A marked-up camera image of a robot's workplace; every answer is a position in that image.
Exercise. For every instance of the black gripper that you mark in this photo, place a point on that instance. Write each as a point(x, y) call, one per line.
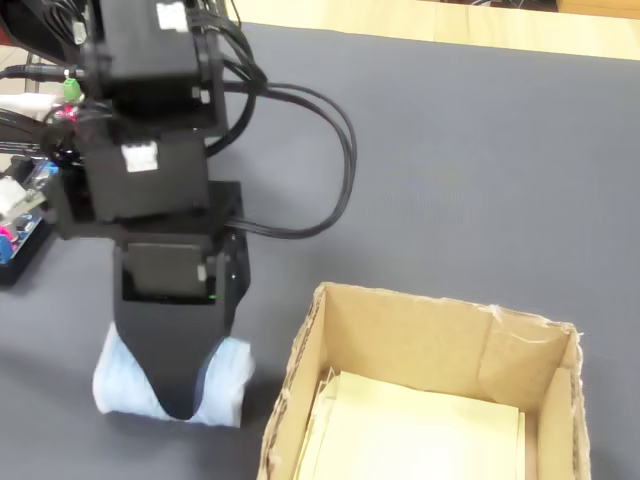
point(165, 270)

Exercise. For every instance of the light blue block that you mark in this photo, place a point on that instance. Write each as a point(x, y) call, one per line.
point(125, 385)

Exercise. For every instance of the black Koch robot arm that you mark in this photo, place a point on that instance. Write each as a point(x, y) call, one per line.
point(150, 50)

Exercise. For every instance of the open cardboard box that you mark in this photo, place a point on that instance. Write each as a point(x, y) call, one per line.
point(400, 340)

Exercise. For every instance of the black tray with clutter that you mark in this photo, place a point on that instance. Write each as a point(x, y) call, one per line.
point(20, 250)

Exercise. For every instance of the pale yellow paper sheet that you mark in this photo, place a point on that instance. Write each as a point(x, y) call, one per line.
point(410, 435)

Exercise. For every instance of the motor controller circuit board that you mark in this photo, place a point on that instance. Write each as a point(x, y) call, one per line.
point(71, 90)

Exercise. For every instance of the dark gray textured mat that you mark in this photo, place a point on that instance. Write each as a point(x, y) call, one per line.
point(450, 200)

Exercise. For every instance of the black barrel power plug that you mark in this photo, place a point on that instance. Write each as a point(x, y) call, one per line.
point(35, 71)

